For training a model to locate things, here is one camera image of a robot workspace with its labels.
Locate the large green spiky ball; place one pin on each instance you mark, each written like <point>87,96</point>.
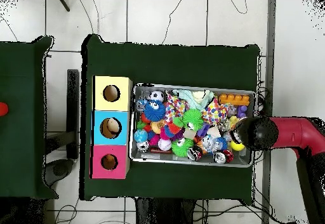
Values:
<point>191,118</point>

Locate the mint green cloth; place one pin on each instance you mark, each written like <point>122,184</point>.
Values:
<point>188,97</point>

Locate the yellow plush duck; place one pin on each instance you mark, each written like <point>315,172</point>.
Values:
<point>232,121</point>

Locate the colourful polka dot cloth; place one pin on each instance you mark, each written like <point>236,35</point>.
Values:
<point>215,112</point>
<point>175,108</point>

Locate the orange building block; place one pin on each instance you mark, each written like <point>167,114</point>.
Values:
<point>233,99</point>

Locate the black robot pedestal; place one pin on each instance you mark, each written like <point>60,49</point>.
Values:
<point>162,213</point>

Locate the cream yellow cloth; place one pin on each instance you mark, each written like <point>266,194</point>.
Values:
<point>200,95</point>

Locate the blue globe ball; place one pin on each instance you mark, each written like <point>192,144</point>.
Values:
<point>141,135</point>

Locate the wooden box with three holes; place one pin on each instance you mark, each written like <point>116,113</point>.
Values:
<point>99,102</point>

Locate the purple building block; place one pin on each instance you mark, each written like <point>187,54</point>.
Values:
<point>241,111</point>

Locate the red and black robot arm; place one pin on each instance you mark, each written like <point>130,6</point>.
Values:
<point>292,132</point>

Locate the red round object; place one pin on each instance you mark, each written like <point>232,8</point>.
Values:
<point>3,109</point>

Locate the blue spiky ball with eyes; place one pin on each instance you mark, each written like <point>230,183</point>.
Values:
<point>155,110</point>

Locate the black upright panel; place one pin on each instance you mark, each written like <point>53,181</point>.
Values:
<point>73,107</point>

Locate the black and white soccer ball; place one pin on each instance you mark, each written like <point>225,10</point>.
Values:
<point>157,96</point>

